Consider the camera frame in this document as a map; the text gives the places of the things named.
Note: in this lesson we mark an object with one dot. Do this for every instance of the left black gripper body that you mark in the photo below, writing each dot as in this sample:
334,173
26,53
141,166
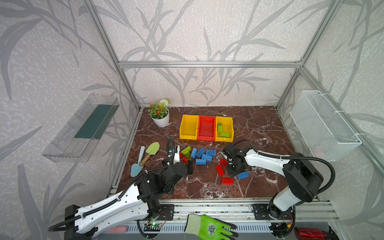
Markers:
186,163

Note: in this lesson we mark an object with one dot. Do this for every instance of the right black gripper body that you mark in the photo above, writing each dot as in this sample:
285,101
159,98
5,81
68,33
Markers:
233,167

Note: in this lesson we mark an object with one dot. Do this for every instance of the red lego brick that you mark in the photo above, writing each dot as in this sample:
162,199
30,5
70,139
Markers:
220,171
223,163
227,181
185,160

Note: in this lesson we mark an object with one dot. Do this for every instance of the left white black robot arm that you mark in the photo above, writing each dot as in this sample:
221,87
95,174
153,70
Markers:
137,202

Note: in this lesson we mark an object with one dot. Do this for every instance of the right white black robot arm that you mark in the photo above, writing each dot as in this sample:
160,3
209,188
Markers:
304,180

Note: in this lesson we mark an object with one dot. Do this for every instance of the blue lego brick far right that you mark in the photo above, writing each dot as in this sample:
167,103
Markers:
243,175

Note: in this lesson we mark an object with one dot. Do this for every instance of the blue lego brick upper right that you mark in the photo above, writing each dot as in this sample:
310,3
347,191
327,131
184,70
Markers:
211,152

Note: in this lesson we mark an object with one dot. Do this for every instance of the blue lego brick centre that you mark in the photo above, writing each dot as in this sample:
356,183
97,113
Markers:
207,158

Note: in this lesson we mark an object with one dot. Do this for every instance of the red lego brick bottom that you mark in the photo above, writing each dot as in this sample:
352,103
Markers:
227,181

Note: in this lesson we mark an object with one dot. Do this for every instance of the blue lego brick leftmost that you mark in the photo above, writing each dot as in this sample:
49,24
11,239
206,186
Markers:
194,153

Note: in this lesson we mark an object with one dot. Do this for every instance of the blue lego brick lower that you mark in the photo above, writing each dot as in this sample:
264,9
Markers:
201,162

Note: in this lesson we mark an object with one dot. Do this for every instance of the right yellow plastic bin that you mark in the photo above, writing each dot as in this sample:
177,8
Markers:
228,126

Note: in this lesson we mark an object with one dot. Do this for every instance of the yellow plastic bin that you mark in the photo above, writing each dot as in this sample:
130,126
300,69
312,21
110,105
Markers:
228,126
189,127

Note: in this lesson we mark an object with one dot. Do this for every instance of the blue lego brick tilted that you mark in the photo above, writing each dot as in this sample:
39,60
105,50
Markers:
200,153

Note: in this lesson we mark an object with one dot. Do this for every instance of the light blue garden trowel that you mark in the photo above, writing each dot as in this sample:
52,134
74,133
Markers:
136,168

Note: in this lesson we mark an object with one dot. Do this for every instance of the red plastic bin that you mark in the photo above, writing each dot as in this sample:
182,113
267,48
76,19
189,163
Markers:
207,128

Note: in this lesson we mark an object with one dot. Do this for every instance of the left yellow plastic bin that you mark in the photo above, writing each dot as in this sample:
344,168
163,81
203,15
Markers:
189,127

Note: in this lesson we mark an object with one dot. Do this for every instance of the green work glove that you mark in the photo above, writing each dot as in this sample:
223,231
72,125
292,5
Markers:
207,228

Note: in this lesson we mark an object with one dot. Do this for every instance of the potted plant white pot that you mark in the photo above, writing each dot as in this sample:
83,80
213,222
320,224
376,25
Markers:
159,112

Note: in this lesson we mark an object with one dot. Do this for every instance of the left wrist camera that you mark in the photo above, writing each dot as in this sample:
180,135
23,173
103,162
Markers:
177,157

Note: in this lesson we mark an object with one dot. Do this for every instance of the green garden shovel wooden handle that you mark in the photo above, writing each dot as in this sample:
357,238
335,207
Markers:
151,150

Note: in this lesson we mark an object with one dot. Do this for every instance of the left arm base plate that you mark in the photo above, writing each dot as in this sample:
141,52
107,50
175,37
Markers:
166,213

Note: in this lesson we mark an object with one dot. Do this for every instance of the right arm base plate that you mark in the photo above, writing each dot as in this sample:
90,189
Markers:
261,211

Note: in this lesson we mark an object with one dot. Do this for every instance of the white wire mesh basket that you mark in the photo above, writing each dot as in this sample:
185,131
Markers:
326,133

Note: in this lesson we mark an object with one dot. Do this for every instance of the clear acrylic wall shelf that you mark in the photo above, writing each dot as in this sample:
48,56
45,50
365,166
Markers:
80,136

